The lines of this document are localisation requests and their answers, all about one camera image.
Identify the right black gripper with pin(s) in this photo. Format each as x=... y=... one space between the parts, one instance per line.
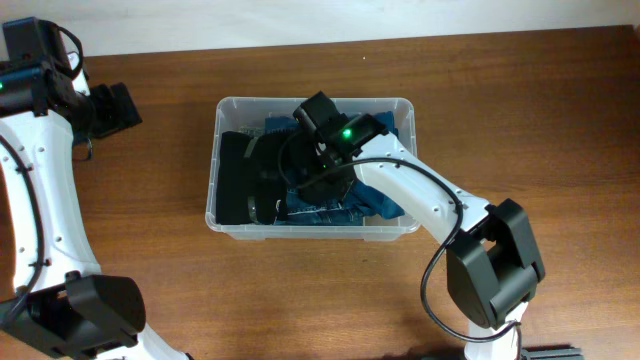
x=325 y=182

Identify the clear plastic storage bin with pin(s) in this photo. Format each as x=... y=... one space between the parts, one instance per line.
x=242 y=113

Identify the blue taped shirt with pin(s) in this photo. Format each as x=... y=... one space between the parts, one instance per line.
x=369 y=200

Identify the light blue jeans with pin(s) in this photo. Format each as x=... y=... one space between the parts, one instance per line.
x=251 y=131

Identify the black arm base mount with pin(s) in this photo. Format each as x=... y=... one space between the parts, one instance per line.
x=553 y=354

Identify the dark blue jeans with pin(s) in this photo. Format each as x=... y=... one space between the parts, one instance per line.
x=350 y=211

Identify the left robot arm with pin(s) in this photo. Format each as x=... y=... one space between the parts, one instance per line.
x=64 y=305

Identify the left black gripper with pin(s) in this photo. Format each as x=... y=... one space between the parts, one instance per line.
x=115 y=118

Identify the dark grey taped shirt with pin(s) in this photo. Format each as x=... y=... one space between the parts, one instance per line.
x=297 y=151

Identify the black taped shirt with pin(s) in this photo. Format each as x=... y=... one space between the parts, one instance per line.
x=249 y=188

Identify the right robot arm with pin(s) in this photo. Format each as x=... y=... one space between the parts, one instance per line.
x=493 y=262

